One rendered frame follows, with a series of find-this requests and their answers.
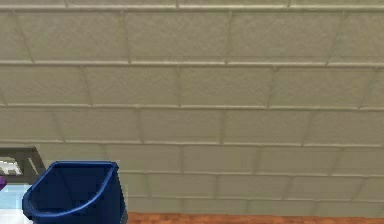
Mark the dark grey framed window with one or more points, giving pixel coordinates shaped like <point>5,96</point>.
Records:
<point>23,156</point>

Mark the small purple object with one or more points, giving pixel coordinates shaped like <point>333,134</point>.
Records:
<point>2,183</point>

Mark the blue plastic bin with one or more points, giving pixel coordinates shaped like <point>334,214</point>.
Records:
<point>110,196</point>

